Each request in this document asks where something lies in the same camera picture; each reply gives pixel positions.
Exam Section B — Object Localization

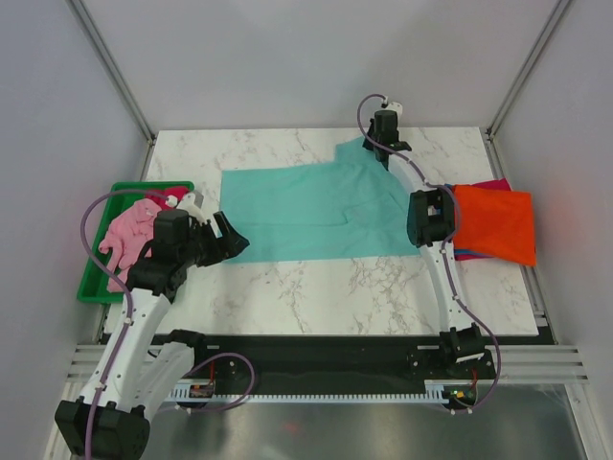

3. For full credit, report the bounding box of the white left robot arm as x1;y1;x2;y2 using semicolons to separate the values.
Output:
55;209;249;459

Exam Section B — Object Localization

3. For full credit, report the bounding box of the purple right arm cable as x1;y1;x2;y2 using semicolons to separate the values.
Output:
356;93;503;416

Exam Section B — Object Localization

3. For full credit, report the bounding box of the blue folded t shirt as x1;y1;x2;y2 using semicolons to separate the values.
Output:
446;180;497;261

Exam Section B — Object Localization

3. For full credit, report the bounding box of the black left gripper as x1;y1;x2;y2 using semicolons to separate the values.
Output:
178;211;248;267

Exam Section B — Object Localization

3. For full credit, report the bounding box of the orange folded t shirt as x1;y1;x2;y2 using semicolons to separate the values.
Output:
480;190;536;266

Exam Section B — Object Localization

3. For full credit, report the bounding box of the magenta t shirt in bin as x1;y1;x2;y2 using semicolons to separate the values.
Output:
145;186;190;210

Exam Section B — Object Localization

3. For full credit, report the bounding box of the white slotted cable duct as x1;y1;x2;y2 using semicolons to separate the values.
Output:
164;380;473;404

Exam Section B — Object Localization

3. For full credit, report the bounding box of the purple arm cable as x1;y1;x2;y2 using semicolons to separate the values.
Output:
356;93;503;416
79;190;258;459

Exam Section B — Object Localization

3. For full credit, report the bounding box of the pink t shirt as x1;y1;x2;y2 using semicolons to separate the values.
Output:
98;198;162;284

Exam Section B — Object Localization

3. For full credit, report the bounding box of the teal t shirt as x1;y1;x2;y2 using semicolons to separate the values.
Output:
220;139;419;264

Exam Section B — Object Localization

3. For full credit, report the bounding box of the magenta folded t shirt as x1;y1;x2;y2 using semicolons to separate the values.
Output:
454;178;511;262

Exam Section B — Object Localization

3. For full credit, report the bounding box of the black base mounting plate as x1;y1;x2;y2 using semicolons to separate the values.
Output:
99;333;497;397

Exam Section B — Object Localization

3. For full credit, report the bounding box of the green plastic bin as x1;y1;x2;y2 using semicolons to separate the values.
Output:
77;181;194;304

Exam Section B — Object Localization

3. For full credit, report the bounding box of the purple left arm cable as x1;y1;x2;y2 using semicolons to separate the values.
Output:
79;190;258;459

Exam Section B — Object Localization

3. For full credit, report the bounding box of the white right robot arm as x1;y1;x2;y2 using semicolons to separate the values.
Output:
364;105;486;378

